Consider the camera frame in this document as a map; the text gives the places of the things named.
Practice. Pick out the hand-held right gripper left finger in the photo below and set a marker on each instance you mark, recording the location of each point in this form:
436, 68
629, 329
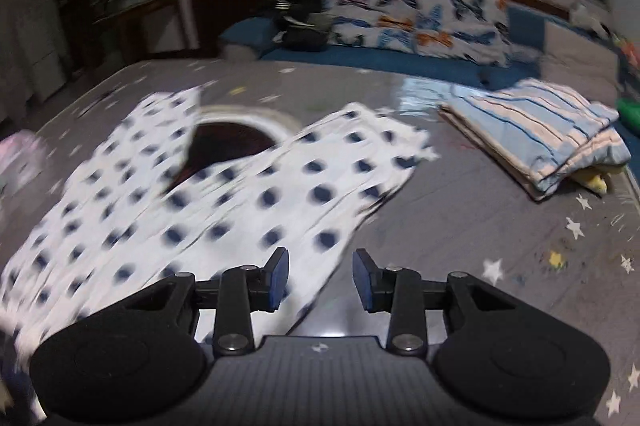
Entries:
277, 278

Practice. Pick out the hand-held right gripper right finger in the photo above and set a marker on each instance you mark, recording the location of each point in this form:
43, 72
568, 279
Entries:
361, 281

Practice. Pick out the white polka dot pants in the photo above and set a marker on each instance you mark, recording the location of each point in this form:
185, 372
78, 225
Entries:
225, 206

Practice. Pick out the built-in induction cooker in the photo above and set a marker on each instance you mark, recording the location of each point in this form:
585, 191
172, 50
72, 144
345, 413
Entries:
235, 139

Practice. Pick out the blue sofa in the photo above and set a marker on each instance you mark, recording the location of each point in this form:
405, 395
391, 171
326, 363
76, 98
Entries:
360, 61

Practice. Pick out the striped folded cloth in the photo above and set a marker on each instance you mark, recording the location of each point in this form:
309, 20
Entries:
540, 131

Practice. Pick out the yellow cloth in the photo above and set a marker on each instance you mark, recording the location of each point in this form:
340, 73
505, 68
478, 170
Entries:
595, 178

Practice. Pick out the long butterfly print pillow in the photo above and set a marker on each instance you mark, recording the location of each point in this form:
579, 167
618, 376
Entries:
370, 19

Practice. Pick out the square butterfly print pillow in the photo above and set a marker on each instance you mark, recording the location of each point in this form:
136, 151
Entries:
465, 26

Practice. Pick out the dark wooden side table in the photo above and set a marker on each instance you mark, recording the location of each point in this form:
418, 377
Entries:
150, 21

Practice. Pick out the green plastic container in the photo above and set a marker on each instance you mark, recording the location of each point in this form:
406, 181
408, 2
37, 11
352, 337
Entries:
630, 114

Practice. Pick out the white plush toy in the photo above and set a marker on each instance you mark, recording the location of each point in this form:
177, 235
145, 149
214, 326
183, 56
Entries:
585, 16

